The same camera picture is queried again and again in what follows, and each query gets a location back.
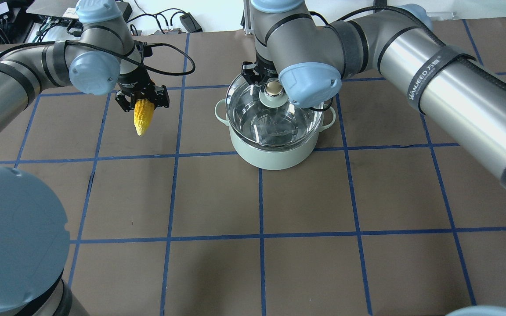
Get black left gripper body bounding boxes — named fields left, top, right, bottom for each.
left=117, top=70, right=156, bottom=102

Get pale green cooking pot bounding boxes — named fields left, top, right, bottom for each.
left=214, top=81, right=337, bottom=170

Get glass pot lid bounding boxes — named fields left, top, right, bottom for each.
left=226, top=75, right=326, bottom=151

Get black power adapter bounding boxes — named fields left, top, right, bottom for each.
left=179, top=12, right=203, bottom=33

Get yellow toy corn cob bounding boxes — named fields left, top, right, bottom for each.
left=133, top=99, right=155, bottom=136

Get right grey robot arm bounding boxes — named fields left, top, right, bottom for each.
left=250, top=0, right=506, bottom=189

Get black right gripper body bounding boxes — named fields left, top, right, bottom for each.
left=242, top=55, right=280, bottom=85

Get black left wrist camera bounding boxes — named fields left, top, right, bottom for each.
left=134, top=41, right=153, bottom=60

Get black electronics box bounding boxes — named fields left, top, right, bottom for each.
left=26, top=0, right=78, bottom=24

